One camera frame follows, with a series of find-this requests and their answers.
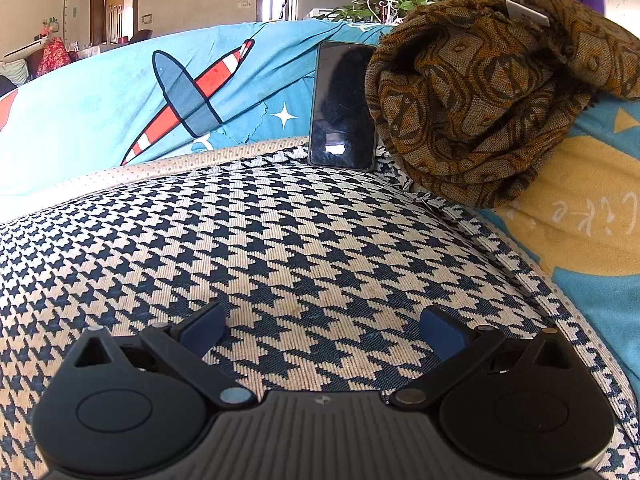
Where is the black smartphone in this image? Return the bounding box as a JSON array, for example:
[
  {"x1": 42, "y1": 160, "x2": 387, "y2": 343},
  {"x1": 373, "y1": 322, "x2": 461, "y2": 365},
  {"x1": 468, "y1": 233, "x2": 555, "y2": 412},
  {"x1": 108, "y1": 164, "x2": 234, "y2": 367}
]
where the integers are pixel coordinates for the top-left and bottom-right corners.
[{"x1": 307, "y1": 41, "x2": 379, "y2": 171}]

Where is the blue airplane print sofa cover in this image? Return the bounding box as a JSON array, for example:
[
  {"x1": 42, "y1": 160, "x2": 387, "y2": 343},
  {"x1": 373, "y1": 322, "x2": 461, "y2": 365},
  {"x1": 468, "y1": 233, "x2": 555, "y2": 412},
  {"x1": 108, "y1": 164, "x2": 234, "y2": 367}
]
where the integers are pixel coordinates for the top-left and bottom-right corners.
[{"x1": 0, "y1": 19, "x2": 398, "y2": 202}]

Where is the brown wooden door frame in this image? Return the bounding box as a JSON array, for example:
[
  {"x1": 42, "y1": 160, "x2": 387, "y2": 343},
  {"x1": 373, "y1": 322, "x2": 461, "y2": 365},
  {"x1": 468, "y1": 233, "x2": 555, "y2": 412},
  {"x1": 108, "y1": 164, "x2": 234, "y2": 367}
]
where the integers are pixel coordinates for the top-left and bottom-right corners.
[{"x1": 90, "y1": 0, "x2": 140, "y2": 44}]

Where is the brown patterned scarf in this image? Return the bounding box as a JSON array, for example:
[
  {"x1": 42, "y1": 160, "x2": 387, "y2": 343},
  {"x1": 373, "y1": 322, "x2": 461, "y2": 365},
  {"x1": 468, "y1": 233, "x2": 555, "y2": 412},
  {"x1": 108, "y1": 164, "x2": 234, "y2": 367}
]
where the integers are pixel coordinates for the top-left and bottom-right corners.
[{"x1": 365, "y1": 0, "x2": 640, "y2": 209}]

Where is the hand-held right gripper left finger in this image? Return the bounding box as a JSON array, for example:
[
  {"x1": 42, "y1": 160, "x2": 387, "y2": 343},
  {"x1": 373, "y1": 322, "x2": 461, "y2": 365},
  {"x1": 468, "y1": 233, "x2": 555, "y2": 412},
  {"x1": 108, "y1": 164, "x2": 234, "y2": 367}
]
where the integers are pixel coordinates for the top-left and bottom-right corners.
[{"x1": 65, "y1": 302, "x2": 258, "y2": 408}]

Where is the red floral cloth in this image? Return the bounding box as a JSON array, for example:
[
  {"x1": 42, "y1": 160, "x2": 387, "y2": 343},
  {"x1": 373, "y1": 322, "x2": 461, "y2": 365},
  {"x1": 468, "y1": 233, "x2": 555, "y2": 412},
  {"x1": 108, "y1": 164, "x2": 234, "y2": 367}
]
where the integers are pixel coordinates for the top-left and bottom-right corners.
[{"x1": 37, "y1": 39, "x2": 72, "y2": 77}]

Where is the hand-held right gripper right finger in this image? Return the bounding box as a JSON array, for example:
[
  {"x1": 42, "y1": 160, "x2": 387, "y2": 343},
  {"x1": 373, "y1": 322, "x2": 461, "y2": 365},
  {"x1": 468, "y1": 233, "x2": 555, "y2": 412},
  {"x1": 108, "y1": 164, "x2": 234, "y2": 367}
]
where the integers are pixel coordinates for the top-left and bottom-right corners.
[{"x1": 390, "y1": 305, "x2": 576, "y2": 408}]

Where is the blue cover with yellow circle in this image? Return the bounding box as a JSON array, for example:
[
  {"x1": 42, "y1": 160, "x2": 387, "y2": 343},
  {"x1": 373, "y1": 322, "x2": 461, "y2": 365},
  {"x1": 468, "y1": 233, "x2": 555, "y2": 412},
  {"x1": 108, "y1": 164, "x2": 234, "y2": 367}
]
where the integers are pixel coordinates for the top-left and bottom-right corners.
[{"x1": 492, "y1": 92, "x2": 640, "y2": 388}]

